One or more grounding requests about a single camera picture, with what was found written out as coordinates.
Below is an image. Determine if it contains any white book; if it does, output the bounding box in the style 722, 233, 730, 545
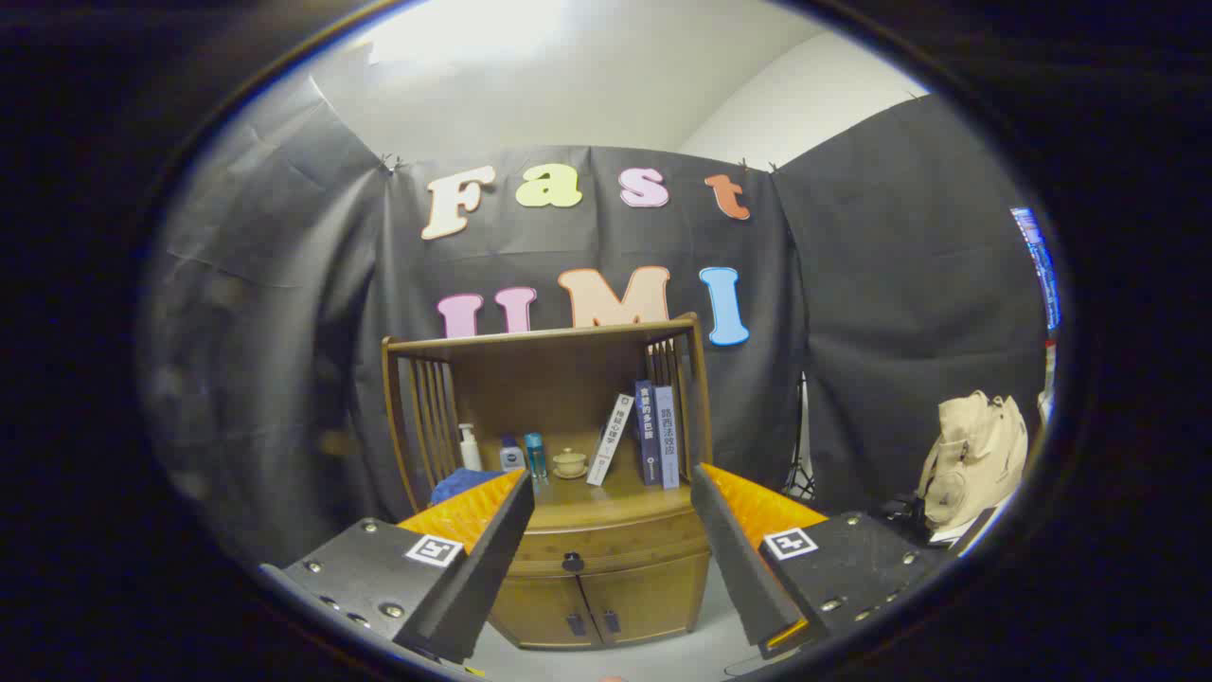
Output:
585, 393, 636, 488

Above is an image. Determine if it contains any black backdrop cloth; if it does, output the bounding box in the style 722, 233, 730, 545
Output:
142, 71, 1052, 569

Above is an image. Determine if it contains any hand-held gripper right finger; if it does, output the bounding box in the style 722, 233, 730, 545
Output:
690, 462, 948, 661

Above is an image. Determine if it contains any pale blue book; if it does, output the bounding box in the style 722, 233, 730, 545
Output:
654, 385, 681, 490

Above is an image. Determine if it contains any blue towel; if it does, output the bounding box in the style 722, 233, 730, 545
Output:
431, 468, 508, 506

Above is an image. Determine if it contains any wooden cabinet door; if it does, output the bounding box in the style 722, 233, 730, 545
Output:
579, 552, 711, 647
488, 573, 602, 650

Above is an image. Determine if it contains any beige bag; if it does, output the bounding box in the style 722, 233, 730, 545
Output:
917, 390, 1029, 543

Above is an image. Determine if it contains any blue lit screen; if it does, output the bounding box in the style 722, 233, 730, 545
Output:
1009, 206, 1061, 331

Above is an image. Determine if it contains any wooden cabinet with shelf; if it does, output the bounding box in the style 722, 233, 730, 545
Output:
382, 313, 716, 652

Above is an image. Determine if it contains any dark blue book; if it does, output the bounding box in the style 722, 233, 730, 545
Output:
633, 380, 662, 487

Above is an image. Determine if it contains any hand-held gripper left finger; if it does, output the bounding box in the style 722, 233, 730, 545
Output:
260, 469, 536, 664

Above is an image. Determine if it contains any black tripod stand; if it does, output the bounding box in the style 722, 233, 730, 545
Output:
784, 371, 817, 501

